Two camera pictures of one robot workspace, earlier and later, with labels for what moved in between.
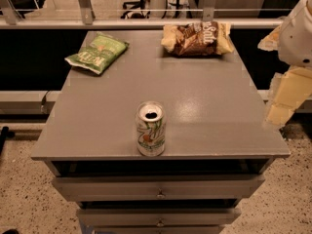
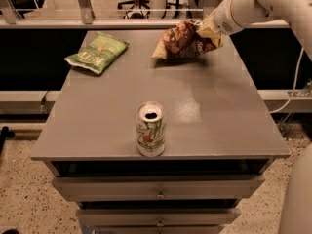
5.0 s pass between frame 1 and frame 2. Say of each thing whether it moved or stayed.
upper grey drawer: stayed
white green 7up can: stayed
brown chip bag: moved
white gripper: moved
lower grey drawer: stayed
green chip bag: stayed
